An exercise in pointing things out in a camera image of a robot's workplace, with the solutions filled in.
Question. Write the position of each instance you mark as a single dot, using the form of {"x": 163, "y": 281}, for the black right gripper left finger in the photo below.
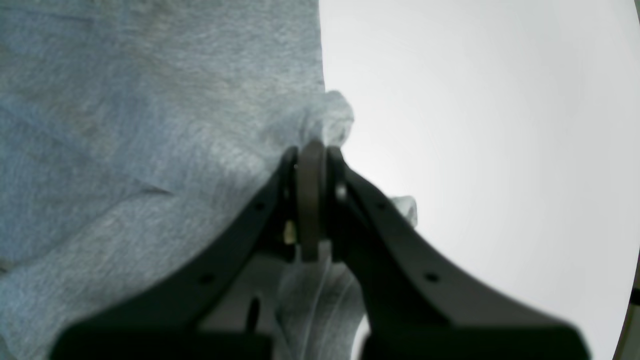
{"x": 221, "y": 305}

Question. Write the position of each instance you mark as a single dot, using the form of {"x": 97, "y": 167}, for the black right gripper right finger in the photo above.
{"x": 419, "y": 304}

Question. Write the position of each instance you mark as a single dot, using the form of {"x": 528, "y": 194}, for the grey T-shirt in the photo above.
{"x": 132, "y": 133}

